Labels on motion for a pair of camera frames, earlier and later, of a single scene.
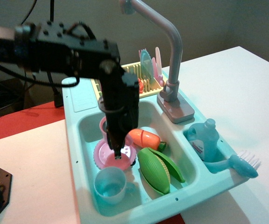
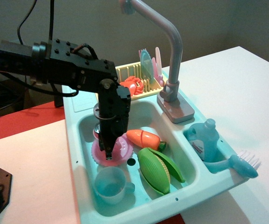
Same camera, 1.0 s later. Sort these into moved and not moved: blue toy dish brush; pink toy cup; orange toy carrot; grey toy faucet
Moved: pink toy cup
Not moved: orange toy carrot; blue toy dish brush; grey toy faucet
